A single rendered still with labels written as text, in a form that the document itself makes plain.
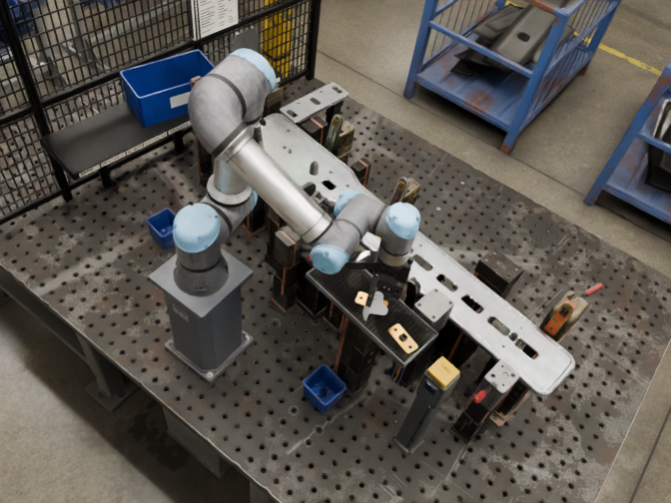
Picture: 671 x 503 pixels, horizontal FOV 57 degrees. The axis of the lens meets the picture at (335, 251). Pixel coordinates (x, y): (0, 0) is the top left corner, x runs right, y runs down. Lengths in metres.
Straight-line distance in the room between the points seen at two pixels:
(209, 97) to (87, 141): 1.05
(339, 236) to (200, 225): 0.42
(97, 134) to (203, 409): 1.00
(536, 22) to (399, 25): 1.10
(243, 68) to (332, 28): 3.44
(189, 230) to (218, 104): 0.41
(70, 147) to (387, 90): 2.49
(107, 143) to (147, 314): 0.60
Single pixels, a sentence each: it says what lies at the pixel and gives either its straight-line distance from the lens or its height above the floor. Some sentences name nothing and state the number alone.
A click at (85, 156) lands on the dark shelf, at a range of 2.25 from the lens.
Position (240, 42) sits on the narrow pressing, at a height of 1.30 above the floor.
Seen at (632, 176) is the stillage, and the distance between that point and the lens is 4.01.
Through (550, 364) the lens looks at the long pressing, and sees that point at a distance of 1.92.
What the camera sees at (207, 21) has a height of 1.21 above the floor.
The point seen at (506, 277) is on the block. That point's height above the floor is 1.03.
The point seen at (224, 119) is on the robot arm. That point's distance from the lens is 1.29.
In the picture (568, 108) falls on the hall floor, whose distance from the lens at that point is 4.59.
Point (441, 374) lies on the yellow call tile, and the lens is 1.61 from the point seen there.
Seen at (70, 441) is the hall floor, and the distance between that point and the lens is 2.83.
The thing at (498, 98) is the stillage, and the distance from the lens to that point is 4.17.
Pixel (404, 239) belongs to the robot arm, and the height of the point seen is 1.49.
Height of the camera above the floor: 2.54
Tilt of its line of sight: 52 degrees down
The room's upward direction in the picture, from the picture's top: 10 degrees clockwise
